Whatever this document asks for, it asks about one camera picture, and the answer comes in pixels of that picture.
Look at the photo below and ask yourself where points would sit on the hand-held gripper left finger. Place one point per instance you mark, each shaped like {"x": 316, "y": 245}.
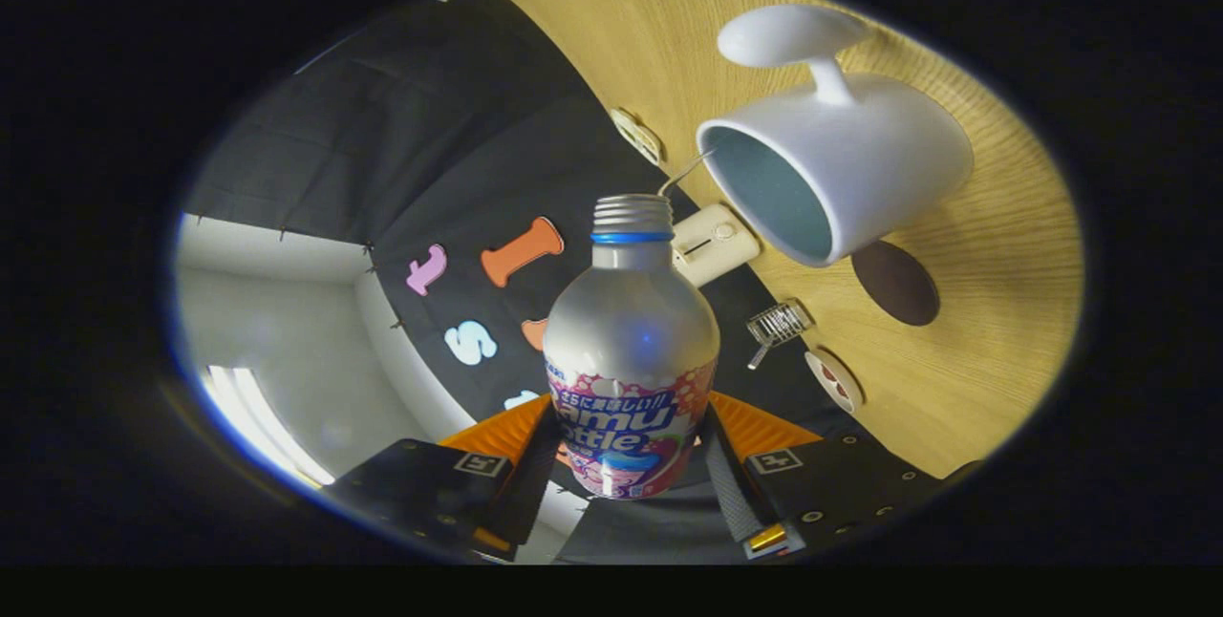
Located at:
{"x": 530, "y": 493}

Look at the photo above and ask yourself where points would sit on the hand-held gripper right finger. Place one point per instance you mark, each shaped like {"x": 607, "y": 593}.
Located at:
{"x": 731, "y": 493}

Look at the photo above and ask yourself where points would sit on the silver juice bottle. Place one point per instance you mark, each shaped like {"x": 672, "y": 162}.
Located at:
{"x": 631, "y": 330}

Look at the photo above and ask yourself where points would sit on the dark brown round coaster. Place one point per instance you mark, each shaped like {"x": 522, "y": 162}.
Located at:
{"x": 898, "y": 285}

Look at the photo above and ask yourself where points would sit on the white cup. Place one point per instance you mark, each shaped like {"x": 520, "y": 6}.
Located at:
{"x": 879, "y": 159}

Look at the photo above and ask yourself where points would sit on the white round plate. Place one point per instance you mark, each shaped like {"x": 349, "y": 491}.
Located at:
{"x": 814, "y": 373}

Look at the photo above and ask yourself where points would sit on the brown meat slice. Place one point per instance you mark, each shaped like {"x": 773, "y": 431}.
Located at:
{"x": 831, "y": 372}
{"x": 843, "y": 392}

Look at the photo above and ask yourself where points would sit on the white toaster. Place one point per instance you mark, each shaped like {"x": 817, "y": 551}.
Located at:
{"x": 712, "y": 249}

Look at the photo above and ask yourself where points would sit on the louvred ceiling light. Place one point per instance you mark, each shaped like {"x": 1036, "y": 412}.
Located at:
{"x": 263, "y": 421}

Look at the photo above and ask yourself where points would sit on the wooden table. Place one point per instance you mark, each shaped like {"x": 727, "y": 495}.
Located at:
{"x": 994, "y": 292}

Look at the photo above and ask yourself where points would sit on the white divided sauce tray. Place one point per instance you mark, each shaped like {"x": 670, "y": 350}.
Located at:
{"x": 636, "y": 136}

